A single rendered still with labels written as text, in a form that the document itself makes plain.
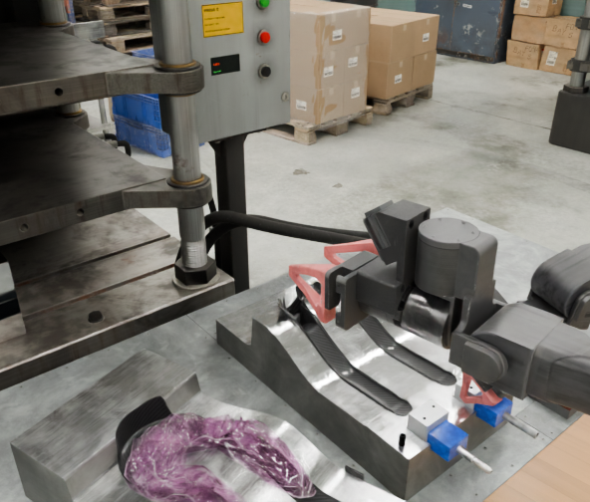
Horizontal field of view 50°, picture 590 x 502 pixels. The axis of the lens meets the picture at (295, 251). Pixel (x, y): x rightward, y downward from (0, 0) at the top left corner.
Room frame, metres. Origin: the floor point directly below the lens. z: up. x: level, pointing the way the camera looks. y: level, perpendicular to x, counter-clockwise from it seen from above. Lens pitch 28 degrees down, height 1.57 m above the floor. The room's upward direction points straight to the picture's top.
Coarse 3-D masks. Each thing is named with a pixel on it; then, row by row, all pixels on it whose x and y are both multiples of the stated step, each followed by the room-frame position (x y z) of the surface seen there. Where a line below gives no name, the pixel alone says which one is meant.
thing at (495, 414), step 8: (456, 384) 0.76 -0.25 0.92; (472, 384) 0.76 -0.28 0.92; (456, 392) 0.76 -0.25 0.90; (472, 392) 0.74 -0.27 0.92; (480, 392) 0.75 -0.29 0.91; (504, 400) 0.74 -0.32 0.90; (472, 408) 0.74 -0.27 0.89; (480, 408) 0.73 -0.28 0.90; (488, 408) 0.72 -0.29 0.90; (496, 408) 0.72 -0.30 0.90; (504, 408) 0.72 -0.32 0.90; (480, 416) 0.73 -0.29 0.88; (488, 416) 0.72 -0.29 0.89; (496, 416) 0.71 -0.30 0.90; (504, 416) 0.71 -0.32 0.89; (512, 416) 0.71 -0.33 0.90; (496, 424) 0.71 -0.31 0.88; (512, 424) 0.70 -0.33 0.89; (520, 424) 0.70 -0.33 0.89; (528, 432) 0.68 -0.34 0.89; (536, 432) 0.68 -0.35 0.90
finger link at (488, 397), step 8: (464, 376) 0.73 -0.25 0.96; (472, 376) 0.71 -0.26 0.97; (464, 384) 0.74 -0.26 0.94; (480, 384) 0.70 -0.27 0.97; (488, 384) 0.70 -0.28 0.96; (464, 392) 0.74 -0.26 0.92; (488, 392) 0.70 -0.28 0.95; (464, 400) 0.74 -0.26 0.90; (472, 400) 0.73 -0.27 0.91; (480, 400) 0.71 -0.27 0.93; (488, 400) 0.69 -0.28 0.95; (496, 400) 0.69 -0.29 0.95
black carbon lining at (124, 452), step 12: (156, 396) 0.73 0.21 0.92; (144, 408) 0.72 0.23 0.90; (156, 408) 0.73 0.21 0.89; (168, 408) 0.74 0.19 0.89; (132, 420) 0.70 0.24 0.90; (144, 420) 0.72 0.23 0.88; (156, 420) 0.73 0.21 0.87; (120, 432) 0.67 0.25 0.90; (132, 432) 0.70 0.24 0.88; (144, 432) 0.71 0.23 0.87; (120, 444) 0.67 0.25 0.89; (132, 444) 0.68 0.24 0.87; (120, 456) 0.66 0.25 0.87; (120, 468) 0.63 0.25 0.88; (324, 492) 0.60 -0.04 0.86
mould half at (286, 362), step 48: (288, 288) 1.13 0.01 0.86; (240, 336) 0.96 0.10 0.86; (288, 336) 0.87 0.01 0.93; (336, 336) 0.90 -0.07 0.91; (288, 384) 0.84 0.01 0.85; (336, 384) 0.80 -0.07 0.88; (384, 384) 0.80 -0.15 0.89; (432, 384) 0.79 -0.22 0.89; (336, 432) 0.75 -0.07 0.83; (384, 432) 0.68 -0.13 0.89; (480, 432) 0.75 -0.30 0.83; (384, 480) 0.66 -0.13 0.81; (432, 480) 0.67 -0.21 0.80
